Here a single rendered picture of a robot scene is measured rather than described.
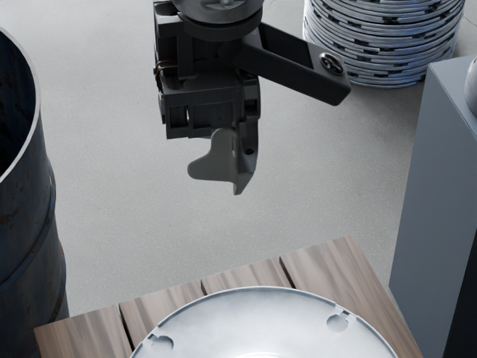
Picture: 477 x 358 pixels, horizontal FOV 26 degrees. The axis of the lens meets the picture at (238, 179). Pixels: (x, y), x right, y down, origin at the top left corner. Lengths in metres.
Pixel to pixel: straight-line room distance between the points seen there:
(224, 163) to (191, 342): 0.22
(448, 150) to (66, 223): 0.68
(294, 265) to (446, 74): 0.30
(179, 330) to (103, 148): 0.77
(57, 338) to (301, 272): 0.28
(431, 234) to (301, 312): 0.35
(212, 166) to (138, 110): 0.94
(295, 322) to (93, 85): 0.94
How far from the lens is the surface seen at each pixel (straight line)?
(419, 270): 1.46
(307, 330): 1.07
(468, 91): 1.23
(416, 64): 1.88
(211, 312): 1.08
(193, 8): 0.80
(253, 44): 0.84
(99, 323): 1.13
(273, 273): 1.16
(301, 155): 1.77
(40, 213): 1.24
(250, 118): 0.86
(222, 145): 0.90
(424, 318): 1.49
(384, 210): 1.70
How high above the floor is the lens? 1.28
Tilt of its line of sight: 48 degrees down
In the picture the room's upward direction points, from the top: straight up
